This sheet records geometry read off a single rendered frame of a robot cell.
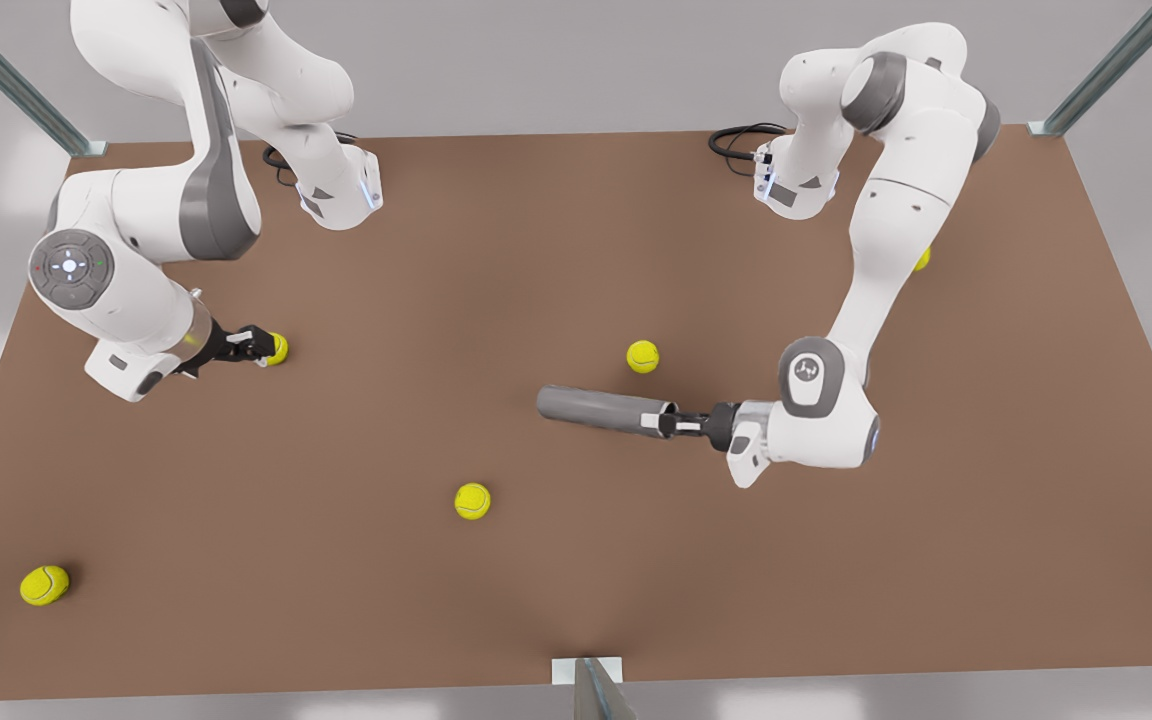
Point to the grey tennis ball tube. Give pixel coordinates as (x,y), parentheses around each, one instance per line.
(598,408)

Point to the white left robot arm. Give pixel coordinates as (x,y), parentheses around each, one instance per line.
(881,230)

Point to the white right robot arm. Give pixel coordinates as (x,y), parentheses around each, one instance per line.
(136,215)

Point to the yellow tennis ball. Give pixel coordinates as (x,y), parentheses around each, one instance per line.
(642,357)
(923,259)
(43,586)
(279,349)
(472,501)

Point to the silver frame post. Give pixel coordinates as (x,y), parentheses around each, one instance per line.
(596,690)
(11,80)
(1111,65)

